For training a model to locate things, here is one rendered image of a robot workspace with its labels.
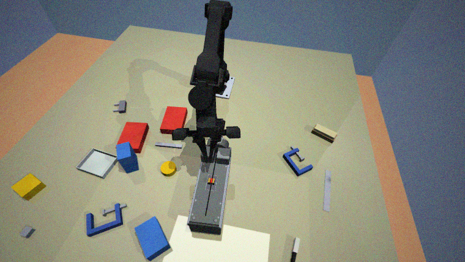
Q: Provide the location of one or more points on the red rectangular block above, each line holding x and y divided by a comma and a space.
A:
174, 118
135, 133

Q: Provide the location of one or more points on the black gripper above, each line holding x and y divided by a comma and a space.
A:
182, 133

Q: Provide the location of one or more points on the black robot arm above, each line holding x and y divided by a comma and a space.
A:
210, 69

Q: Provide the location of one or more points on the yellow short cylinder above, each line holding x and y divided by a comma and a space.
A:
168, 168

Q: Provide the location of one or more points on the blue c-clamp with grey screw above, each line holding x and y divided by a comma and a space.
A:
293, 166
90, 230

